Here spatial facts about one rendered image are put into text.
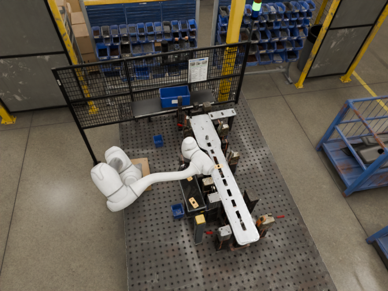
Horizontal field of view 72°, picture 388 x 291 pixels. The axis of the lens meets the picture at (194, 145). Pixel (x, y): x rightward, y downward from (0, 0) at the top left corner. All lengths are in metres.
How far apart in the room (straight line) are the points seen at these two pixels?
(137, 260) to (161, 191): 0.64
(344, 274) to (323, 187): 1.05
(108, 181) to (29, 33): 2.49
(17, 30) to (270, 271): 3.60
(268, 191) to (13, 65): 3.39
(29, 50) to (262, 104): 3.36
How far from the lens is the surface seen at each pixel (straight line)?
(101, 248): 3.29
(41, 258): 3.48
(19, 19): 3.77
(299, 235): 2.67
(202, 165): 1.75
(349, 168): 4.04
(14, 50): 4.02
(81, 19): 5.25
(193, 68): 2.88
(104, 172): 1.73
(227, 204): 2.28
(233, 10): 2.78
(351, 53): 5.33
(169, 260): 2.42
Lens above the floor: 3.03
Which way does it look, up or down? 52 degrees down
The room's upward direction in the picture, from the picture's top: 3 degrees clockwise
